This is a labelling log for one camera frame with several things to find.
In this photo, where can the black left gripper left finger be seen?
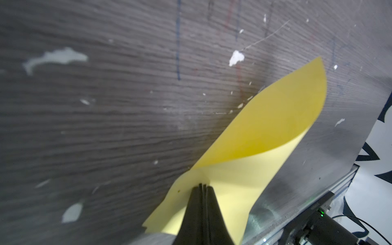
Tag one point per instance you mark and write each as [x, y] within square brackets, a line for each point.
[191, 231]

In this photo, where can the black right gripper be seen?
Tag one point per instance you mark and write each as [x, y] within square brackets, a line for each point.
[313, 225]

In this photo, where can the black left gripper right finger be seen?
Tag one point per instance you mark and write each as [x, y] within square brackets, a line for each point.
[214, 229]

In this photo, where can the yellow square paper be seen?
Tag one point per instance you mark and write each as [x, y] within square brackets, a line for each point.
[243, 160]

